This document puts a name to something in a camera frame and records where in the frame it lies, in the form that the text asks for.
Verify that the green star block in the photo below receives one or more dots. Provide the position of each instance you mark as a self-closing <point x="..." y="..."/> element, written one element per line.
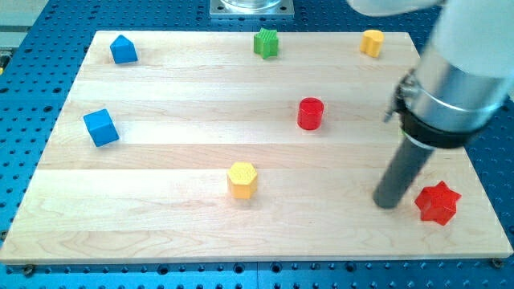
<point x="266" y="43"/>

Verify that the red cylinder block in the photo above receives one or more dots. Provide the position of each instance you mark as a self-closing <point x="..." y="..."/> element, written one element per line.
<point x="310" y="113"/>

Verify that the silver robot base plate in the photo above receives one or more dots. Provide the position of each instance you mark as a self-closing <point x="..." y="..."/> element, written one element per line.
<point x="251" y="8"/>

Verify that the blue cube block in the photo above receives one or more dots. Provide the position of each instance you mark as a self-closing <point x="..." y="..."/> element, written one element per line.
<point x="101" y="127"/>

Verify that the blue pentagon house block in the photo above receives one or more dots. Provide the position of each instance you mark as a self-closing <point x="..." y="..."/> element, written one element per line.
<point x="123" y="50"/>

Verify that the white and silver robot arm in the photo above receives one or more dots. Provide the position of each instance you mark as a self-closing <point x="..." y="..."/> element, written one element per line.
<point x="462" y="78"/>

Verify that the light wooden board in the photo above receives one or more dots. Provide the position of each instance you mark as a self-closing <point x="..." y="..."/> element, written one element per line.
<point x="197" y="102"/>

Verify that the yellow hexagon block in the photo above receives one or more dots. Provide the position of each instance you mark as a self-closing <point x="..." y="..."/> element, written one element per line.
<point x="242" y="179"/>

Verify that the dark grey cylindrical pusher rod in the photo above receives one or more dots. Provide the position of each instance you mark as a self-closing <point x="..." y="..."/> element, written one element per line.
<point x="407" y="162"/>

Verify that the yellow heart block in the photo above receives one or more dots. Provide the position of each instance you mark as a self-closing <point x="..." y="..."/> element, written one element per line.
<point x="371" y="43"/>

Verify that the red star block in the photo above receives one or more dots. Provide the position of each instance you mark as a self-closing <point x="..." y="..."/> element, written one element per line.
<point x="437" y="203"/>

